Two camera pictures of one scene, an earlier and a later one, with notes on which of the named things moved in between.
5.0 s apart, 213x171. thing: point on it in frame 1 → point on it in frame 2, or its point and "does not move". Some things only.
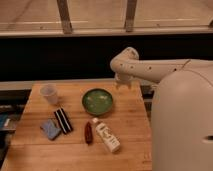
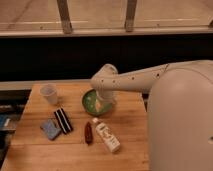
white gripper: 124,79 → 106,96
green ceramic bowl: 97,101 does not move
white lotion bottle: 106,135 does not move
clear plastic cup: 50,93 does not move
